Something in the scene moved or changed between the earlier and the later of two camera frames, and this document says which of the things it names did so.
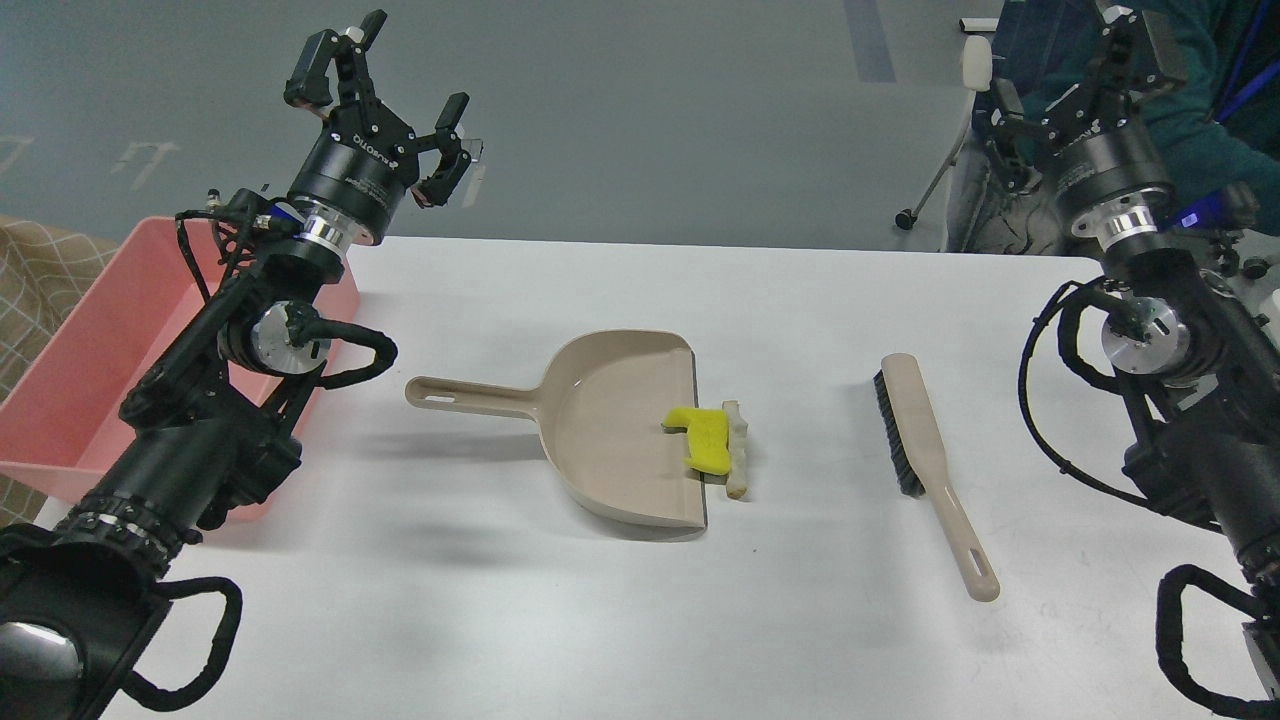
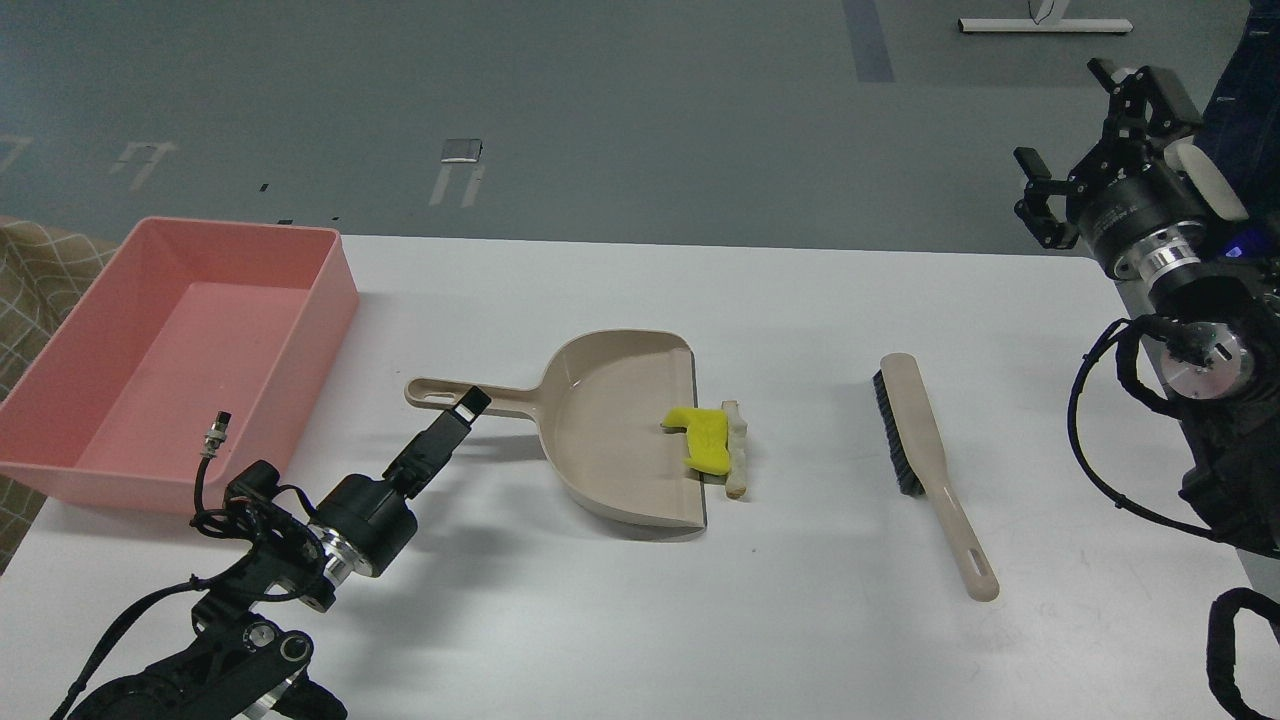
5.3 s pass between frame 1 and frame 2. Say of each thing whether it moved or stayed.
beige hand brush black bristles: stayed
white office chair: moved
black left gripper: moved
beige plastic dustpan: stayed
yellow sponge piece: stayed
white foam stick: stayed
